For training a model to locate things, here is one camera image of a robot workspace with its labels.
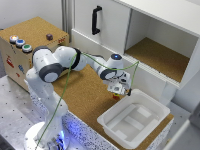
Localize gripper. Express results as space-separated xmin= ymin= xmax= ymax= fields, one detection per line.
xmin=107 ymin=71 xmax=132 ymax=96

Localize purple block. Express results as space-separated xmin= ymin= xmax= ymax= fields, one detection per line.
xmin=45 ymin=33 xmax=54 ymax=41

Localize white plastic box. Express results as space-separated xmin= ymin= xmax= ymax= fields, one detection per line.
xmin=96 ymin=88 xmax=172 ymax=150

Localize white sliding door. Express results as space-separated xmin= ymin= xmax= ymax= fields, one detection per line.
xmin=73 ymin=0 xmax=132 ymax=56

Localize white cabinet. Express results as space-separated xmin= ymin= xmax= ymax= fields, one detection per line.
xmin=69 ymin=0 xmax=200 ymax=108

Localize green button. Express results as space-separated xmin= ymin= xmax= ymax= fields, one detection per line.
xmin=21 ymin=43 xmax=34 ymax=54

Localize wooden drawer box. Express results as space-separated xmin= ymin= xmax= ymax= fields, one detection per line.
xmin=0 ymin=16 xmax=71 ymax=92

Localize blue button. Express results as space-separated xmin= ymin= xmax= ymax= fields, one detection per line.
xmin=15 ymin=38 xmax=26 ymax=48

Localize red button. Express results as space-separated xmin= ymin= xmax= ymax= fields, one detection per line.
xmin=8 ymin=34 xmax=19 ymax=45

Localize green cable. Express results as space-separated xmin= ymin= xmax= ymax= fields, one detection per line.
xmin=33 ymin=51 xmax=141 ymax=150

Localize black door handle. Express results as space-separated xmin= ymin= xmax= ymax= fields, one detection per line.
xmin=91 ymin=5 xmax=104 ymax=36

